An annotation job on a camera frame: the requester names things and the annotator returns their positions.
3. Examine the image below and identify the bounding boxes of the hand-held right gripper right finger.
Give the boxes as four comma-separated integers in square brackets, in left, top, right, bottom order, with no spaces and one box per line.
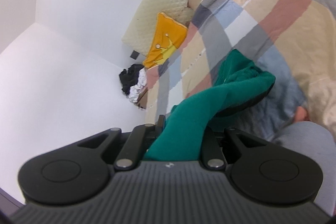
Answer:
[200,127,279,170]

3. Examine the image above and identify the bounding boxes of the green printed sweatshirt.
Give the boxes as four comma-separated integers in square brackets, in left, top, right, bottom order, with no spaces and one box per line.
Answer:
[143,49,276,161]

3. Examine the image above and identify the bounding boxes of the orange crown pillow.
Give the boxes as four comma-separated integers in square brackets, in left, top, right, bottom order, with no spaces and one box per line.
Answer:
[142,12,189,69]

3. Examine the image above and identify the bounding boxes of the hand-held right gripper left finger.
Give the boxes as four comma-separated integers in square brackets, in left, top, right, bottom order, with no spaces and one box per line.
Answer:
[77,115,167,171]

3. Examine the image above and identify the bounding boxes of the pile of black white clothes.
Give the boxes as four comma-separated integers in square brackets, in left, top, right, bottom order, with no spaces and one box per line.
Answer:
[119,64,149,104]

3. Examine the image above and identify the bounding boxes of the patchwork checked blanket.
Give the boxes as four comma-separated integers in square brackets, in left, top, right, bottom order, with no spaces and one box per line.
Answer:
[144,0,336,141]

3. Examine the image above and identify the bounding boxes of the wooden nightstand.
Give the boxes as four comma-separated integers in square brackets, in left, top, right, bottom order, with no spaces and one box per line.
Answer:
[136,93,149,110]

